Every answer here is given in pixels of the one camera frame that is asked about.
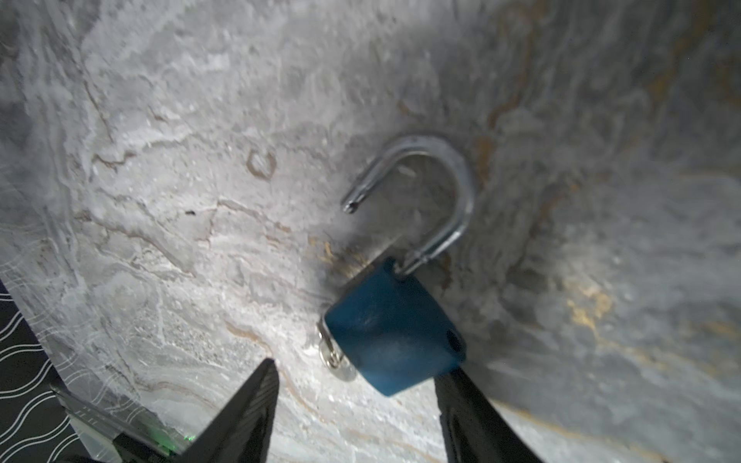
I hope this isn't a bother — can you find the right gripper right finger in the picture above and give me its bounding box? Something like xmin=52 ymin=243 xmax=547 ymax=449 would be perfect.
xmin=434 ymin=368 xmax=541 ymax=463

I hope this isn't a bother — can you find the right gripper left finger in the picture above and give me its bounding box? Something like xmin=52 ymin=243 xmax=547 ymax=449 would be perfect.
xmin=176 ymin=358 xmax=280 ymax=463

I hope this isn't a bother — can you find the blue padlock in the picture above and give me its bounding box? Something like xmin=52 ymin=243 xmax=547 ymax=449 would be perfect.
xmin=316 ymin=134 xmax=476 ymax=397

